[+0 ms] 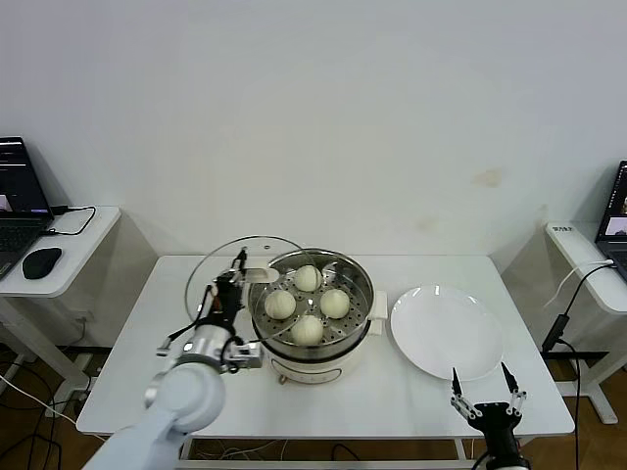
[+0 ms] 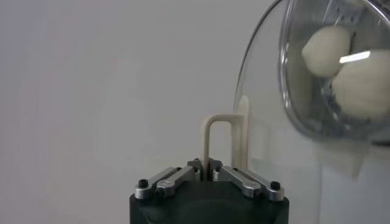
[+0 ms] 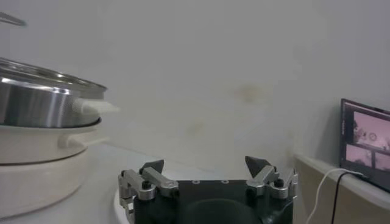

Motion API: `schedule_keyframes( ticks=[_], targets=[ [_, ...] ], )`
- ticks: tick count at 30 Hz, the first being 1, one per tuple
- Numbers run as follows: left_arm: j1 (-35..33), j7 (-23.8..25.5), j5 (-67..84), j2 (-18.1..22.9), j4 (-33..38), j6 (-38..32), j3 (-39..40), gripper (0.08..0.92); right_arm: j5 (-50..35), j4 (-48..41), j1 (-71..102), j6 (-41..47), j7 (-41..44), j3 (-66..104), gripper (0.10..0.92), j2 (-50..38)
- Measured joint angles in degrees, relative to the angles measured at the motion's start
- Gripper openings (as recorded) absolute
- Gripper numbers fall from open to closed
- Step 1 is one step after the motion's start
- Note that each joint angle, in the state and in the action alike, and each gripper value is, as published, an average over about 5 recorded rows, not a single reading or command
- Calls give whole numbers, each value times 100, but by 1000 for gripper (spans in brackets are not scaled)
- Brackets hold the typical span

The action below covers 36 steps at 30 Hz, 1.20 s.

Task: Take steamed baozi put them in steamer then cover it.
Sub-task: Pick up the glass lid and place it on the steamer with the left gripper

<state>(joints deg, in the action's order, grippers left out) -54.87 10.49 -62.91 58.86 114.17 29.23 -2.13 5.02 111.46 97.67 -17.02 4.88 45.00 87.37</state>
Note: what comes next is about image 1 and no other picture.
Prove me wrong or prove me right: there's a black cable with adapter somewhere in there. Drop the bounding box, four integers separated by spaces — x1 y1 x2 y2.
541 263 616 442

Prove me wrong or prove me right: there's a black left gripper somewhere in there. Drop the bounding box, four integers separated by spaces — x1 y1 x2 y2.
213 247 249 327

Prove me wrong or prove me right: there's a white wall socket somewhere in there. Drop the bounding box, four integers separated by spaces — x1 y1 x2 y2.
72 312 94 339

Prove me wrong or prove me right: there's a white floor cable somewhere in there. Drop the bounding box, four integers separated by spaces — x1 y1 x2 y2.
0 374 79 425

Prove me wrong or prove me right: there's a white round plate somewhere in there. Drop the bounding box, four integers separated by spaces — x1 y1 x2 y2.
390 285 506 383

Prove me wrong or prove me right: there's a black laptop cable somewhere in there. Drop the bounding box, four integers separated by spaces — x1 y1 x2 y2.
41 205 98 239

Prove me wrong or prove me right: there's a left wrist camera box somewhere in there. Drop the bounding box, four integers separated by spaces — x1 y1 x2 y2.
225 341 264 372

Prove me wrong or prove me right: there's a round glass pot lid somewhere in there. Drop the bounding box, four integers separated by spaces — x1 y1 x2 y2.
183 234 325 344

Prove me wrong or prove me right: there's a black computer mouse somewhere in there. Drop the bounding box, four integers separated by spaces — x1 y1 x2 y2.
21 247 64 281

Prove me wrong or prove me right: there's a white electric cooker base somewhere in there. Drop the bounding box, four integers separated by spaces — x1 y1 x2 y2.
236 288 388 388

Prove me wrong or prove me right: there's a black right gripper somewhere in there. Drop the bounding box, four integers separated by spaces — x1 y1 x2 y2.
449 360 530 457

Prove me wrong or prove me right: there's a white side table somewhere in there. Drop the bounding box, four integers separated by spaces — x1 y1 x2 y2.
546 222 627 425
0 205 122 417

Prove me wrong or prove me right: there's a white steamed baozi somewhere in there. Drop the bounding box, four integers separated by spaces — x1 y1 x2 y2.
319 288 351 318
294 264 323 293
291 314 324 346
265 290 297 319

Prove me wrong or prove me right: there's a stainless steel steamer basket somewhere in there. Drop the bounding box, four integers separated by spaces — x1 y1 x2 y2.
247 248 376 347

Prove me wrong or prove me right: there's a black laptop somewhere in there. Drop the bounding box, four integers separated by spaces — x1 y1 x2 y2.
0 135 56 283
595 160 627 283

